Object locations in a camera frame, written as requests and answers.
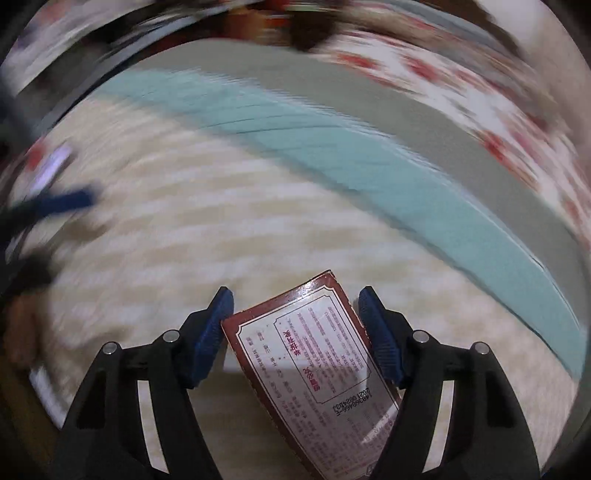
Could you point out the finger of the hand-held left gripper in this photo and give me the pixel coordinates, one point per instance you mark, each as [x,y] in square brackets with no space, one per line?
[64,202]

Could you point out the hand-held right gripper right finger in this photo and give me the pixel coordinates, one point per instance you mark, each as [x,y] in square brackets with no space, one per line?
[383,337]

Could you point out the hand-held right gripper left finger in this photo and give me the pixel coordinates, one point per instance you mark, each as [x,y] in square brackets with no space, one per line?
[210,337]

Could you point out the red white printed box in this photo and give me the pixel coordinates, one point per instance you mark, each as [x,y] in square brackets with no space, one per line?
[304,369]

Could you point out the red white packet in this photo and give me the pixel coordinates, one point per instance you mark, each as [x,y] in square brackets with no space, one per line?
[53,161]

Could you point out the beige zigzag bed mat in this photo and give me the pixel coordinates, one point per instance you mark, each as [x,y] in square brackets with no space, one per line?
[231,207]

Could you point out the grey-green bed sheet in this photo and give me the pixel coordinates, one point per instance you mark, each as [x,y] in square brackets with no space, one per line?
[346,92]

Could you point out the red floral blanket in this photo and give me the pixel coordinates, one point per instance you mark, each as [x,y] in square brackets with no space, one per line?
[461,92]

